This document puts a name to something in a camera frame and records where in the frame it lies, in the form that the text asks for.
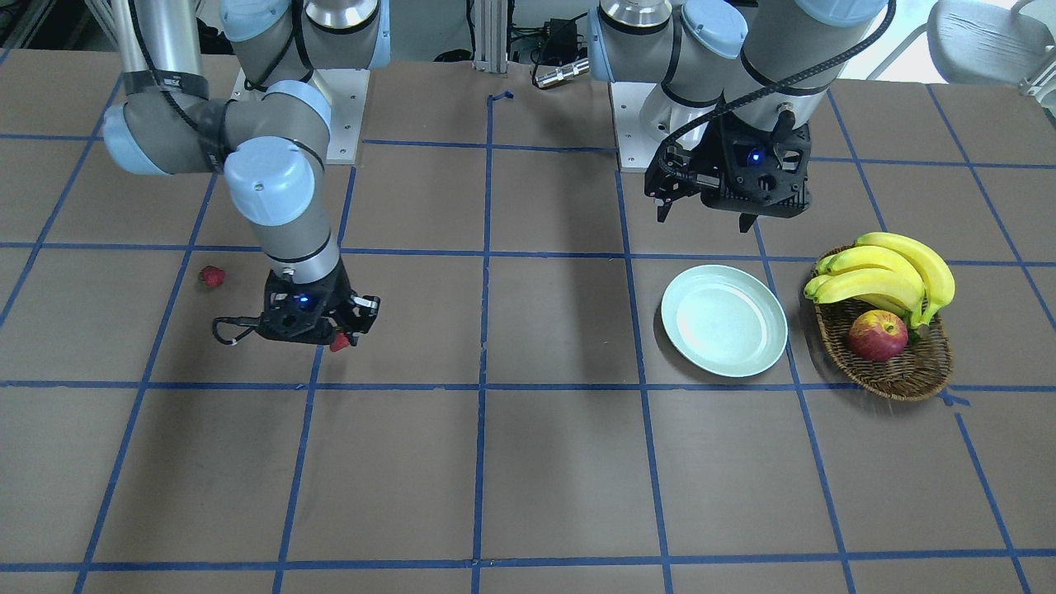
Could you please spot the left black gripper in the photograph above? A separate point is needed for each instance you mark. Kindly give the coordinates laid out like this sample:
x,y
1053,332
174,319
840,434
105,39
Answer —
x,y
711,153

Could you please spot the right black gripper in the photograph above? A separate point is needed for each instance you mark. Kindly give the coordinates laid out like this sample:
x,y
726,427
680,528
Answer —
x,y
344,297

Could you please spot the red strawberry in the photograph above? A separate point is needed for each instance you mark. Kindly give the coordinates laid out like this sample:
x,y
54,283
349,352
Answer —
x,y
211,276
340,341

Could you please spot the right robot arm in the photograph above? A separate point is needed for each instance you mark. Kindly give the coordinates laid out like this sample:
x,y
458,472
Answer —
x,y
271,152

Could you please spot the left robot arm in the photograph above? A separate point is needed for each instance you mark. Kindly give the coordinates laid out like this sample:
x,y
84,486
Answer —
x,y
736,83

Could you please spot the light green plate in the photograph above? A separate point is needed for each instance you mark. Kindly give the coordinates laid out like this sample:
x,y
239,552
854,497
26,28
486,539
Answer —
x,y
724,320

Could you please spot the yellow banana bunch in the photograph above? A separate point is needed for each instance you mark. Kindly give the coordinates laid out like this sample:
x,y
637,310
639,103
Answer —
x,y
888,270

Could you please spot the red yellow apple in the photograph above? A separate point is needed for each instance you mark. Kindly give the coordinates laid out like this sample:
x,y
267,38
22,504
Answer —
x,y
877,335

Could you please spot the brown wicker basket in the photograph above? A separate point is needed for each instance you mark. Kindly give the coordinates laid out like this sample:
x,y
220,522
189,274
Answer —
x,y
922,370

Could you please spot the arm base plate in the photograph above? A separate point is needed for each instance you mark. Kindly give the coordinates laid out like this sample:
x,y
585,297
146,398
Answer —
x,y
351,115
643,114

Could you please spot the aluminium frame post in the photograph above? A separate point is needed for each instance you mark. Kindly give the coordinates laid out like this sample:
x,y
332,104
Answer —
x,y
491,20

